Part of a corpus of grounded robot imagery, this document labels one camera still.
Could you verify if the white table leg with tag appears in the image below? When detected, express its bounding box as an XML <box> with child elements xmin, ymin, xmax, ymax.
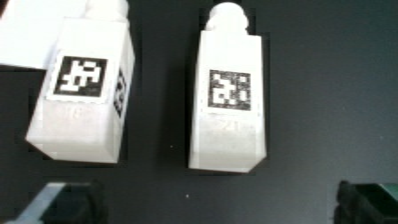
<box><xmin>188</xmin><ymin>2</ymin><xmax>267</xmax><ymax>173</ymax></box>

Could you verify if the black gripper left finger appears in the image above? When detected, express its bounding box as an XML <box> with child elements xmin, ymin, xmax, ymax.
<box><xmin>7</xmin><ymin>181</ymin><xmax>108</xmax><ymax>224</ymax></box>

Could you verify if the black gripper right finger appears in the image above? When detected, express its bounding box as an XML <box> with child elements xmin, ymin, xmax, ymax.
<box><xmin>334</xmin><ymin>181</ymin><xmax>398</xmax><ymax>224</ymax></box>

